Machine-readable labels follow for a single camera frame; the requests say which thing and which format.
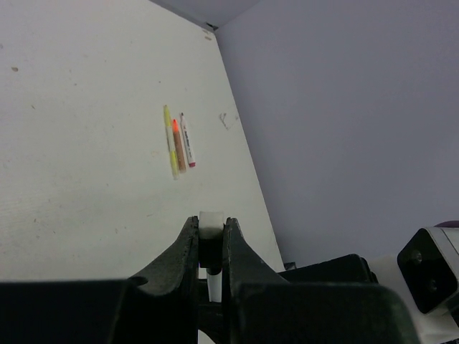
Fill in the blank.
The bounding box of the orange highlighter pen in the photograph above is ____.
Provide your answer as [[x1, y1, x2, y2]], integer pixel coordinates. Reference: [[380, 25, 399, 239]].
[[172, 119, 186, 173]]

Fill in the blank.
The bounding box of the purple white marker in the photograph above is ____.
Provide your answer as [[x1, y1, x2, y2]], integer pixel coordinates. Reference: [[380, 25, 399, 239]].
[[180, 113, 196, 168]]

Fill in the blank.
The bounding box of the yellow highlighter pen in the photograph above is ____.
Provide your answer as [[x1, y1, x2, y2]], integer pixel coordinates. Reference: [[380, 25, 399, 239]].
[[164, 105, 179, 180]]

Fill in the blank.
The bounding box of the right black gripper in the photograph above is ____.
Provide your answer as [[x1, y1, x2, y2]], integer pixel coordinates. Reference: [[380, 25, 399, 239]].
[[278, 254, 377, 284]]

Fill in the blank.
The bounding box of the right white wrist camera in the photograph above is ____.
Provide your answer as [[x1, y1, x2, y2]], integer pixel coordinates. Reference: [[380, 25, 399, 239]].
[[369, 220, 458, 343]]

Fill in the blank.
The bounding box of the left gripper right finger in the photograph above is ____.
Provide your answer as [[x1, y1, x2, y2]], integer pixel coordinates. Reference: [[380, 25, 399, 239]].
[[222, 218, 289, 343]]

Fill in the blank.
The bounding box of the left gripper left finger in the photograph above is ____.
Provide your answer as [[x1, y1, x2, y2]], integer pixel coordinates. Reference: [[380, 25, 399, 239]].
[[128, 216, 199, 343]]

